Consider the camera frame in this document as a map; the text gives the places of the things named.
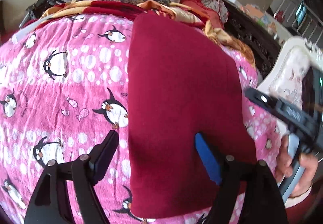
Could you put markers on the white ornate chair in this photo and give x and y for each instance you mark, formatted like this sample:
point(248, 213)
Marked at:
point(294, 60)

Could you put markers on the black tripod stand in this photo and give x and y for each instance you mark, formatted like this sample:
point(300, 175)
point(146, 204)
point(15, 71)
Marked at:
point(36, 10)

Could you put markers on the pink penguin quilt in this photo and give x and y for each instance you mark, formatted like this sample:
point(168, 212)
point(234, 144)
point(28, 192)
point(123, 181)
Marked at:
point(62, 88)

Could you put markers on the right hand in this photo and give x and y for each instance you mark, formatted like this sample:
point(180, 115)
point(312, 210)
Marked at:
point(284, 170)

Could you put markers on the metal rack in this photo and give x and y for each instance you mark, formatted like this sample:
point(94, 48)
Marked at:
point(298, 17)

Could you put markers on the red yellow floral blanket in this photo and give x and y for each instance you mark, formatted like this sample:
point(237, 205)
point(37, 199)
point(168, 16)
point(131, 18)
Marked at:
point(174, 11)

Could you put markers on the dark carved headboard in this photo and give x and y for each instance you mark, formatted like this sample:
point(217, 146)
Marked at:
point(262, 44)

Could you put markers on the white rolled tube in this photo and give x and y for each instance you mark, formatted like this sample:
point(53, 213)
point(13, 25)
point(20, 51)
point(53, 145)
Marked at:
point(18, 36)

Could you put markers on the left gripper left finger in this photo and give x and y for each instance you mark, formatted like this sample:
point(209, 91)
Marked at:
point(50, 201)

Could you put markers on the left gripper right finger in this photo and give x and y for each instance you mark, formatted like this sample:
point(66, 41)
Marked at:
point(262, 203)

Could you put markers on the dark red fleece garment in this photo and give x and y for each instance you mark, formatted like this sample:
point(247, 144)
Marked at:
point(180, 84)

